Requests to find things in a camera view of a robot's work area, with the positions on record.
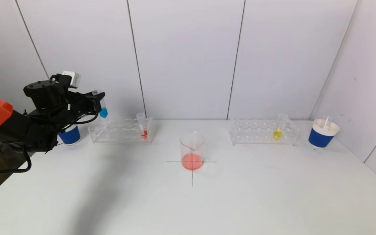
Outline blue pigment test tube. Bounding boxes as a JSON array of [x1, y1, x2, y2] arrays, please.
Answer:
[[93, 90, 108, 118]]

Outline clear glass beaker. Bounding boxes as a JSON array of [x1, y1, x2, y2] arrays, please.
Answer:
[[180, 132, 205, 170]]

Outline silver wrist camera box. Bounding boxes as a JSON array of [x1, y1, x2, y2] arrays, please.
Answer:
[[62, 71, 81, 89]]

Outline blue white paper cup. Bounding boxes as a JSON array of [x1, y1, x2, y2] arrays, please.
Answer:
[[308, 119, 340, 149], [58, 125, 81, 146]]

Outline yellow pigment test tube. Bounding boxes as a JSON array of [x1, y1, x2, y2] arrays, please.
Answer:
[[273, 114, 288, 140]]

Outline black camera cable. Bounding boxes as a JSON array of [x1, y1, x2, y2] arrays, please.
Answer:
[[25, 74, 100, 125]]

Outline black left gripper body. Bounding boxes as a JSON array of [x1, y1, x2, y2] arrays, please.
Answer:
[[69, 91, 102, 115]]

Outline clear acrylic test tube rack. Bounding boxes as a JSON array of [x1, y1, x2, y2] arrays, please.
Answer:
[[88, 117, 154, 144], [229, 118, 299, 146]]

